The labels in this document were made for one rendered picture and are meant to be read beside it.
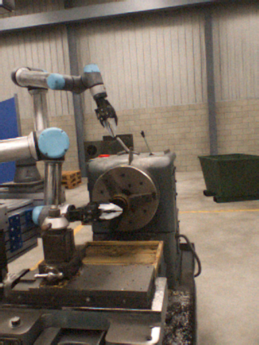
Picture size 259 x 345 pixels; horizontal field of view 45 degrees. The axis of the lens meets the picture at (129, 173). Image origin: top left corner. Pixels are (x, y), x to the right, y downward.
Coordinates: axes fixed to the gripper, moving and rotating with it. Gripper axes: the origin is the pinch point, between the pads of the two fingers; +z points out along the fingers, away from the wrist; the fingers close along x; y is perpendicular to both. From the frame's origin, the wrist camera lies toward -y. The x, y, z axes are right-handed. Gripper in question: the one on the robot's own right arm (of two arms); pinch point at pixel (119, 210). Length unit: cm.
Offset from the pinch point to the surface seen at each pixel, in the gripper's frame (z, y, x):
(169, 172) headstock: 17.6, -39.3, 8.7
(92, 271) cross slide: -2.2, 31.7, -10.8
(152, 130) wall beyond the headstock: -110, -1023, 40
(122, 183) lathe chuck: -3.3, -22.6, 7.1
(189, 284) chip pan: 23, -48, -55
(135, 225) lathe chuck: 1.4, -22.4, -13.1
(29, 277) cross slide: -20.5, 36.2, -10.5
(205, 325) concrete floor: 31, -94, -110
